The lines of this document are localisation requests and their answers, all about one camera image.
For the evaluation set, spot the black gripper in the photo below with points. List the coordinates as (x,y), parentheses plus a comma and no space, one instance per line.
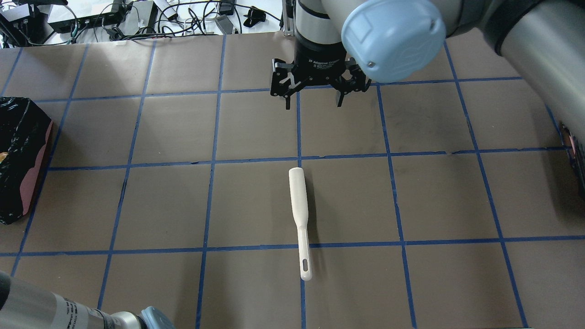
(318,61)

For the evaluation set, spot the beige hand brush black bristles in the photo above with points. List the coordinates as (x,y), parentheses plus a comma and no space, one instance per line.
(300,211)

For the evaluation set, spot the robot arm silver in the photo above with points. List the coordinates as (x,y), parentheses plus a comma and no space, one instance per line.
(26,306)
(347,44)

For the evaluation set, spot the black network switch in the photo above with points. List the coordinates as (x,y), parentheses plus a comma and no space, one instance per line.
(85,13)

